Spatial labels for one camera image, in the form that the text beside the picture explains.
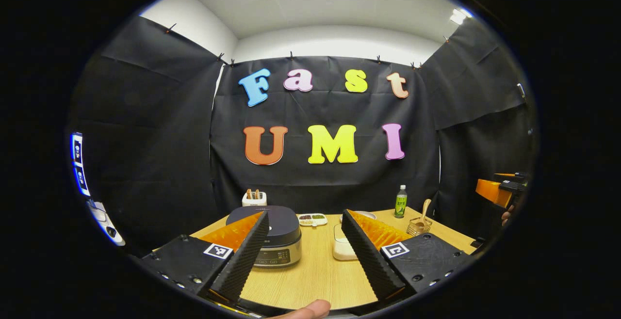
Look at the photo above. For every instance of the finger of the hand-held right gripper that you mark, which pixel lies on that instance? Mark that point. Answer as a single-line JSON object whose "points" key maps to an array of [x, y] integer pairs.
{"points": [[490, 192]]}

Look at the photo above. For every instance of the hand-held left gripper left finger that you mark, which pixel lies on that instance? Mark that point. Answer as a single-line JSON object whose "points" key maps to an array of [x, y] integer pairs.
{"points": [[242, 261]]}

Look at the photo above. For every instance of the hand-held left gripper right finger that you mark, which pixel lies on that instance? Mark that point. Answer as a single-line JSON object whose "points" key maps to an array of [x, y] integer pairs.
{"points": [[368, 256]]}

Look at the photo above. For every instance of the black and silver rice cooker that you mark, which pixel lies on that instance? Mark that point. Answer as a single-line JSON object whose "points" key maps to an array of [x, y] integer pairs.
{"points": [[286, 241]]}

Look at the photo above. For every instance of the wooden spoon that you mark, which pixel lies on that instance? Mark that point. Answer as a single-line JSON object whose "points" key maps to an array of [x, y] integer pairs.
{"points": [[425, 210]]}

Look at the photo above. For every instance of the white utensil holder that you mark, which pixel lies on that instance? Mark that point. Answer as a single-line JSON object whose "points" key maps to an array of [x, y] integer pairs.
{"points": [[254, 200]]}

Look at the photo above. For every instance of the clear glass bowl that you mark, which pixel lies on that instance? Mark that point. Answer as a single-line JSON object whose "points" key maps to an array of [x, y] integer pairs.
{"points": [[339, 231]]}

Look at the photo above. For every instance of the white round plate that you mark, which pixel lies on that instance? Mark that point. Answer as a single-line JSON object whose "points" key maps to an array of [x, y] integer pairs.
{"points": [[367, 214]]}

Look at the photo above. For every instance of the green label drink bottle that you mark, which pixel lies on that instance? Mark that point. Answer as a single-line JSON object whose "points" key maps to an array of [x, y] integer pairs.
{"points": [[400, 205]]}

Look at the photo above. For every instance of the white divided grain dish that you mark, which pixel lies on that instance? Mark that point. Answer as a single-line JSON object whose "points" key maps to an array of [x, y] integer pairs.
{"points": [[313, 219]]}

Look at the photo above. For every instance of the black backdrop cloth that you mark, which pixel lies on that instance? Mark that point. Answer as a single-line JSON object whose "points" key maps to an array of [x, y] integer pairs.
{"points": [[160, 154]]}

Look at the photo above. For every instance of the white device with black knob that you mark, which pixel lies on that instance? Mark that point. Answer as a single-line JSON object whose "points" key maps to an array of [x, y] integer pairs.
{"points": [[104, 222]]}

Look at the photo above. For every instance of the small ceiling light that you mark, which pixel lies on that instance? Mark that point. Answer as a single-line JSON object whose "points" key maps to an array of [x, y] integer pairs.
{"points": [[460, 16]]}

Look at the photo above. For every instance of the lit computer monitor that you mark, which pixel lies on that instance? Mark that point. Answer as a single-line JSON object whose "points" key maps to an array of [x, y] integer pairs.
{"points": [[79, 164]]}

